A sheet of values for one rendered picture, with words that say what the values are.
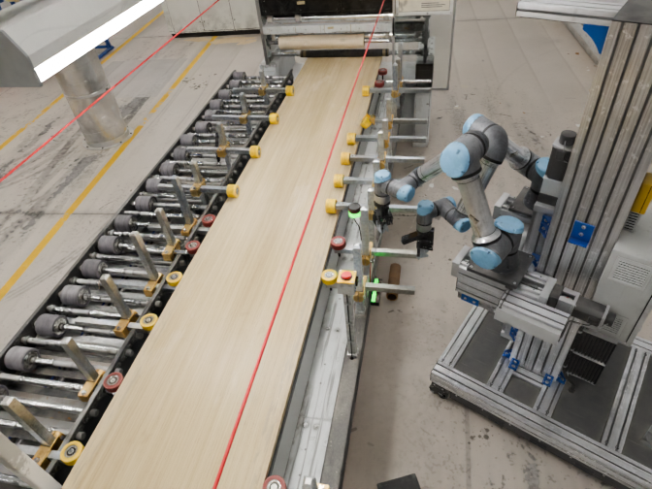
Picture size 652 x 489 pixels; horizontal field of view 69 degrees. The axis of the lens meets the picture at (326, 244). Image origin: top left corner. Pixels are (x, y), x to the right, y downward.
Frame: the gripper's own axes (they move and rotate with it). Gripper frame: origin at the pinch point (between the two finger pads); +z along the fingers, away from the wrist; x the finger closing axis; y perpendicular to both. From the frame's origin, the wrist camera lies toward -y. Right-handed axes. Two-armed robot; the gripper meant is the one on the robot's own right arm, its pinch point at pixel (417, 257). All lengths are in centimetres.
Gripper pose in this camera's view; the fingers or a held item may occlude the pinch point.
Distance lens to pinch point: 249.8
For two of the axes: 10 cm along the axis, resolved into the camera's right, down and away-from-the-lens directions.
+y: 9.8, 0.6, -2.0
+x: 1.9, -6.7, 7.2
